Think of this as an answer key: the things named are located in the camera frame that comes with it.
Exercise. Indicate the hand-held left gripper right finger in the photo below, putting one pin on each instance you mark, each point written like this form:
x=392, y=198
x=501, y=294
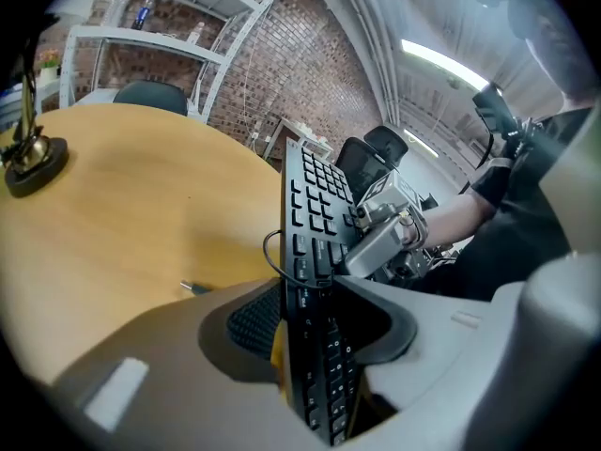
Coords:
x=446, y=346

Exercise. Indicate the grey metal rack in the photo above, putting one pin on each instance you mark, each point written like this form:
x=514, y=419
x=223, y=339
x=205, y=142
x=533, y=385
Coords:
x=282, y=134

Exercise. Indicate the small white square table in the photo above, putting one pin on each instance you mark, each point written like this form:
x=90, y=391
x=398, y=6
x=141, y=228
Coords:
x=49, y=93

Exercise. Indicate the person's right forearm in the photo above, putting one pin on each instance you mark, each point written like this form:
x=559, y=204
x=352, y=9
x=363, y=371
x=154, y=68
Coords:
x=455, y=219

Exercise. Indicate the brass desk lamp black base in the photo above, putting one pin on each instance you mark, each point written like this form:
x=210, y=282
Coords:
x=35, y=162

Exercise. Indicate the person's right hand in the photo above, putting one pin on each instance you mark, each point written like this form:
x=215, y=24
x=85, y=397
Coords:
x=415, y=228

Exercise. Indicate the small white bottle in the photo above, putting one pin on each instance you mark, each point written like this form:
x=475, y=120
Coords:
x=196, y=33

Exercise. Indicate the black keyboard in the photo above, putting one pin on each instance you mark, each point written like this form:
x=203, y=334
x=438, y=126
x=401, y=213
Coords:
x=319, y=195

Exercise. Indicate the black chest-mounted device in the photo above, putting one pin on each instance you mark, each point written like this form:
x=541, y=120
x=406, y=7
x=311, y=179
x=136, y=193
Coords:
x=490, y=106

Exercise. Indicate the person's head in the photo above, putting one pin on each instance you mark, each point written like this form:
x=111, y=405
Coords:
x=549, y=40

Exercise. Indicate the round wooden table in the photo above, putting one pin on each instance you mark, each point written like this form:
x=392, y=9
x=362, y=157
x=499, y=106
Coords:
x=117, y=205

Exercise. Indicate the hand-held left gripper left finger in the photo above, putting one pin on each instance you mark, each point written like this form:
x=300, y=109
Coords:
x=164, y=346

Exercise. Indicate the black folding chair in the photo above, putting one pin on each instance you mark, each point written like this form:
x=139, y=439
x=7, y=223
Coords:
x=150, y=94

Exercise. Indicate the black office chair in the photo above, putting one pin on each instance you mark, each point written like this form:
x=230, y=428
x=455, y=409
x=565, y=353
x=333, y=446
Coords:
x=387, y=146

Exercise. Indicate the ceiling strip light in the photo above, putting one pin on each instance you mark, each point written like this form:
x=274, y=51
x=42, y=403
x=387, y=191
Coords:
x=446, y=61
x=420, y=143

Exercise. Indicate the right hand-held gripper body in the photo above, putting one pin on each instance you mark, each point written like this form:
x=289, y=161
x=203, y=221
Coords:
x=389, y=195

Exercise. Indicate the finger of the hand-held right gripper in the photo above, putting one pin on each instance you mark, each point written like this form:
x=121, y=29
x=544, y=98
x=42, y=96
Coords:
x=375, y=252

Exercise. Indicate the white metal shelving unit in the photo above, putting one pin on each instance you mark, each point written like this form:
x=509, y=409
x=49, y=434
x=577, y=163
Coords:
x=141, y=38

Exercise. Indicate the small potted flowers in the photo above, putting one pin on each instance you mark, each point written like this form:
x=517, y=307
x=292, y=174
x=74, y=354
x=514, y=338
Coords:
x=48, y=66

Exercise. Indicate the person's black shirt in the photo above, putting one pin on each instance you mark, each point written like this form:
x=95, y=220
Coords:
x=516, y=242

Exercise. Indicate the dark bottle blue label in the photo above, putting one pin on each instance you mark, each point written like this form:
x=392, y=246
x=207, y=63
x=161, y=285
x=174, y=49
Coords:
x=143, y=14

